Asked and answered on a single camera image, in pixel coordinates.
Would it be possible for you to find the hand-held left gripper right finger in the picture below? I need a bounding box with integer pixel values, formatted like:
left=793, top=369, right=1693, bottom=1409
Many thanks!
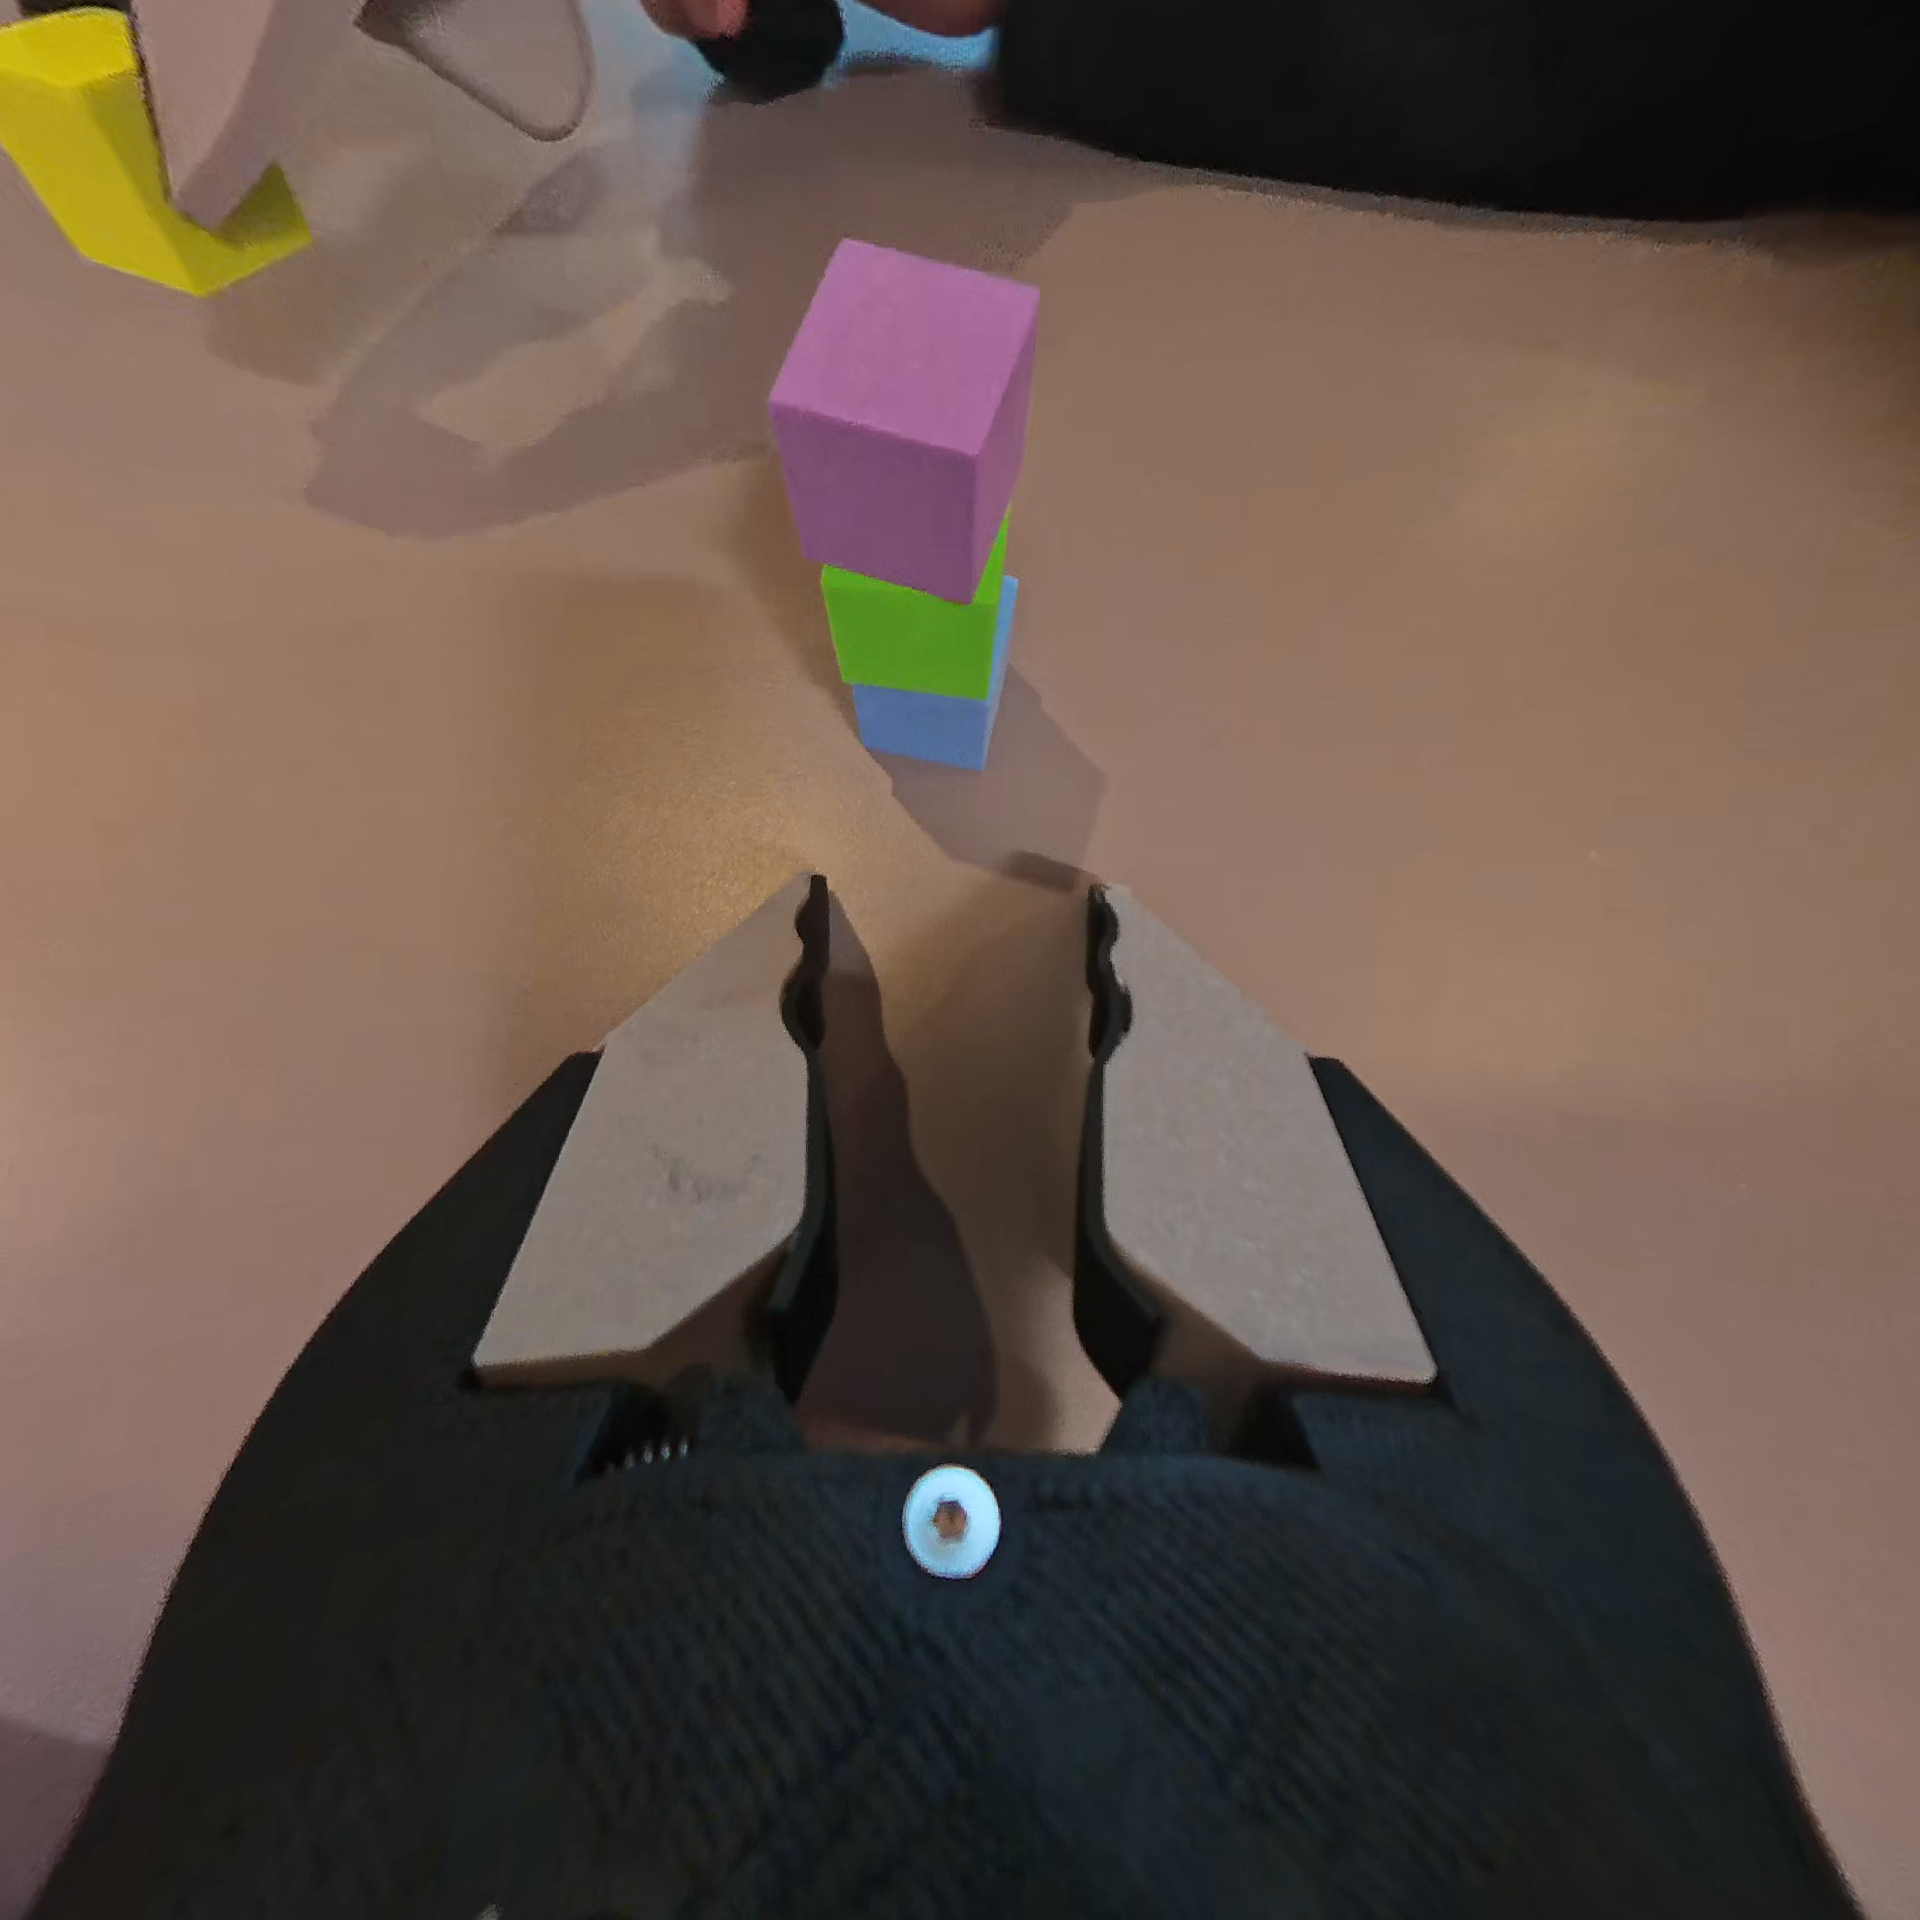
left=1072, top=881, right=1441, bottom=1397

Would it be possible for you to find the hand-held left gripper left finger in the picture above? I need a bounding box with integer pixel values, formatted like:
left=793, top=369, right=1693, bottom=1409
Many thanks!
left=471, top=872, right=841, bottom=1403

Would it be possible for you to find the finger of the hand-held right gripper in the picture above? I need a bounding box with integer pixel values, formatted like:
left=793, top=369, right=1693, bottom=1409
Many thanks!
left=359, top=0, right=598, bottom=144
left=135, top=0, right=362, bottom=236

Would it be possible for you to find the blue foam cube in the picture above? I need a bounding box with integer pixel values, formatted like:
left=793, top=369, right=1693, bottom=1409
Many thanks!
left=853, top=575, right=1021, bottom=769

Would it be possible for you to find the green foam cube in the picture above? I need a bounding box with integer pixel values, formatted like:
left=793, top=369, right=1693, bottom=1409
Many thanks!
left=821, top=510, right=1011, bottom=702

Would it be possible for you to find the purple foam cube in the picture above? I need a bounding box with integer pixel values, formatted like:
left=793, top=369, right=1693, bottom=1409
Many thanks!
left=768, top=239, right=1041, bottom=606

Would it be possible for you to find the person's right hand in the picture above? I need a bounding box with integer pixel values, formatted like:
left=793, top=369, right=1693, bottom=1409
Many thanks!
left=646, top=0, right=1008, bottom=40

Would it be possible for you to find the yellow foam cube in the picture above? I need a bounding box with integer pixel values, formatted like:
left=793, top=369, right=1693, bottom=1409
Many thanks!
left=0, top=6, right=313, bottom=297

